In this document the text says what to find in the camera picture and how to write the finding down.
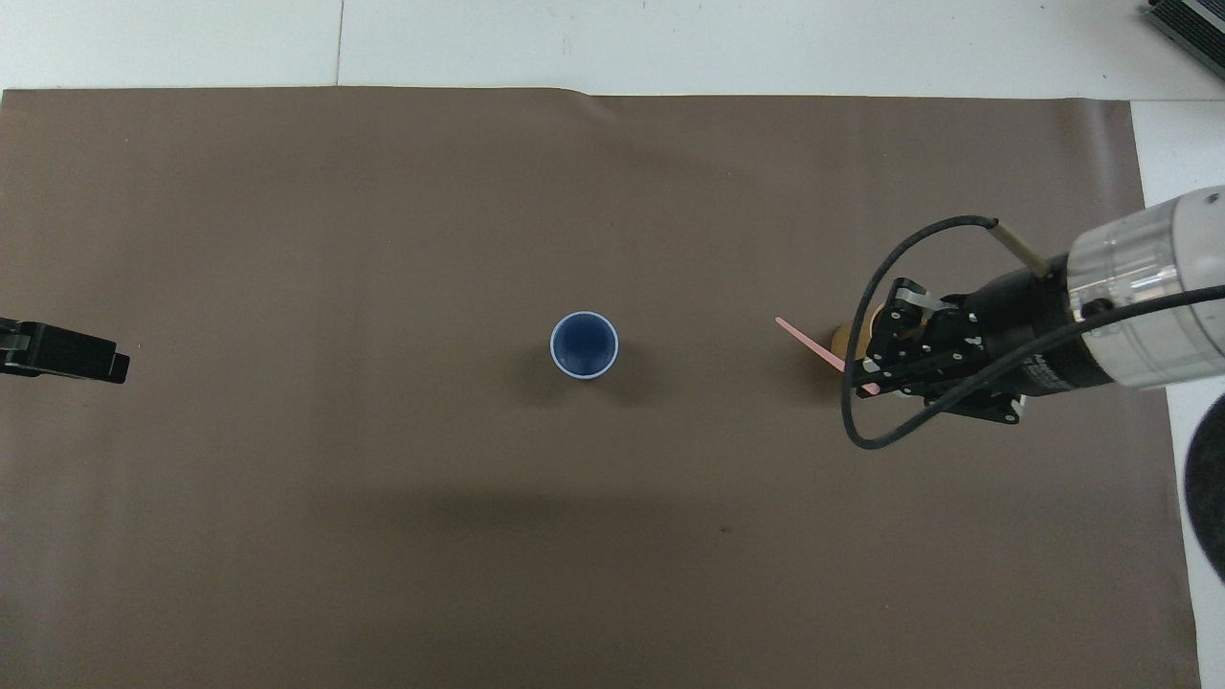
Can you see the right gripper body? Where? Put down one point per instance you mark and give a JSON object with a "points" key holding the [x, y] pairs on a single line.
{"points": [[1038, 321]]}

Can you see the pink chopstick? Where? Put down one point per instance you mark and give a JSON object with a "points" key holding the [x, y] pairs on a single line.
{"points": [[806, 338]]}

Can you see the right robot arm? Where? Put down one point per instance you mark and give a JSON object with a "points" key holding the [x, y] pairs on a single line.
{"points": [[1158, 287]]}

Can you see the tan cup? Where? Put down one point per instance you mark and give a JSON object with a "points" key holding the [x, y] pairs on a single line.
{"points": [[844, 340]]}

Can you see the blue cup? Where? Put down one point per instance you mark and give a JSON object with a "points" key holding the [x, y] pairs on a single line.
{"points": [[584, 346]]}

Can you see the black stand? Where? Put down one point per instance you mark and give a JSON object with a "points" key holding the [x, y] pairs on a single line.
{"points": [[1208, 488]]}

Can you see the dark ribbed device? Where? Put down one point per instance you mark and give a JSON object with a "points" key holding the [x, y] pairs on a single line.
{"points": [[1191, 21]]}

